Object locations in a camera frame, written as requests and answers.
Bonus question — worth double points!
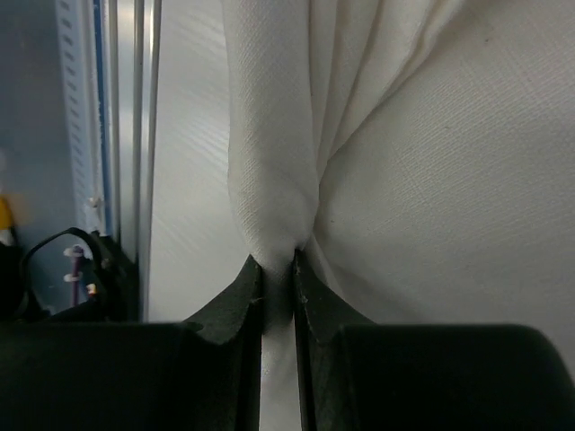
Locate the aluminium front rail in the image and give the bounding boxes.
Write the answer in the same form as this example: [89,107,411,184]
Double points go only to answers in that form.
[94,1,162,321]

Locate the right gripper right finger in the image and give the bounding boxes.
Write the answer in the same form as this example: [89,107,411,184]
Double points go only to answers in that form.
[292,252,574,430]

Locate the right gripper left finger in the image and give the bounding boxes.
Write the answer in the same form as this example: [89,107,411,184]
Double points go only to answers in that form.
[1,259,262,430]

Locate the white cloth napkin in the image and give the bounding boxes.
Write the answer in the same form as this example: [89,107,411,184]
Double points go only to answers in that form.
[222,1,574,430]

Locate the white slotted cable duct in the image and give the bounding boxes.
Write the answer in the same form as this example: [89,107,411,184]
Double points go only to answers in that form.
[55,0,102,231]

